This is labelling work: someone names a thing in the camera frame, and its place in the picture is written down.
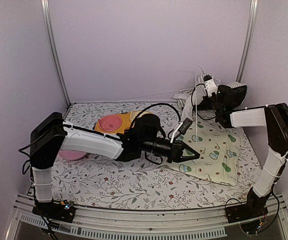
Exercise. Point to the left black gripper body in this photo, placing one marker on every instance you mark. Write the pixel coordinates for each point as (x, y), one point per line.
(149, 146)

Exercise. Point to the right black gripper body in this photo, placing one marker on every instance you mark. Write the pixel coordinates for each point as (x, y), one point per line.
(214, 106)

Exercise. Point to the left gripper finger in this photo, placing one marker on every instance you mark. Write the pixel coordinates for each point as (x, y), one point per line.
(189, 152)
(187, 158)

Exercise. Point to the avocado print cushion mat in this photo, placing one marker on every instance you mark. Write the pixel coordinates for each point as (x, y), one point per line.
(219, 151)

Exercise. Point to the striped fabric pet tent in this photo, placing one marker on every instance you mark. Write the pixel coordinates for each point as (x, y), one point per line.
(190, 100)

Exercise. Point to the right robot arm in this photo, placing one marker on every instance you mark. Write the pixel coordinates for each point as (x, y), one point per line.
(274, 117)

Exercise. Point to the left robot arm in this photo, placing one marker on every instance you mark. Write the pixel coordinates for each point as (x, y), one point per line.
(55, 134)

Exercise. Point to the yellow double pet feeder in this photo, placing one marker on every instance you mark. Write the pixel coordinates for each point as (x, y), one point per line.
(125, 124)

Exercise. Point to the cream bowl in feeder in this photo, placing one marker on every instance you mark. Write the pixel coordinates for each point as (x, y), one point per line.
(134, 114)

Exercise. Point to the pink bowl in feeder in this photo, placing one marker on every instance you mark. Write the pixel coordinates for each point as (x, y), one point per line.
(110, 123)

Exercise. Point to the floral table cloth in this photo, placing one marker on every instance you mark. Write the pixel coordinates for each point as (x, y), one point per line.
(98, 181)

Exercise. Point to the pink round plate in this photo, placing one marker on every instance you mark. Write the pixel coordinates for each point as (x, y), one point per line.
(69, 155)

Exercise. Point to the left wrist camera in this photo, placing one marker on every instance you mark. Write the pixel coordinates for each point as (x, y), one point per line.
(181, 129)

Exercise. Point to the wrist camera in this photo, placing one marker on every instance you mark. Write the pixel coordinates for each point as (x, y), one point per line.
(181, 129)
(210, 85)

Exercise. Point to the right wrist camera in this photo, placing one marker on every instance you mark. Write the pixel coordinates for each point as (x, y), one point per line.
(210, 85)

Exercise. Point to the right aluminium frame post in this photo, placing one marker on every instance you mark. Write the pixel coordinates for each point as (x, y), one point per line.
(248, 39)

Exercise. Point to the aluminium frame post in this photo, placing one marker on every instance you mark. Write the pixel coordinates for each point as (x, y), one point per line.
(248, 39)
(53, 49)

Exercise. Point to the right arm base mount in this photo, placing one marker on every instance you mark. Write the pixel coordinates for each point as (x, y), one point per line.
(253, 208)

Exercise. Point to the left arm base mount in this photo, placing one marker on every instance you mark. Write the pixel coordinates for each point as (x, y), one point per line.
(60, 211)

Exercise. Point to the left aluminium frame post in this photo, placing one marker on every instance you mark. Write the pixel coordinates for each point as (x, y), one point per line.
(53, 49)

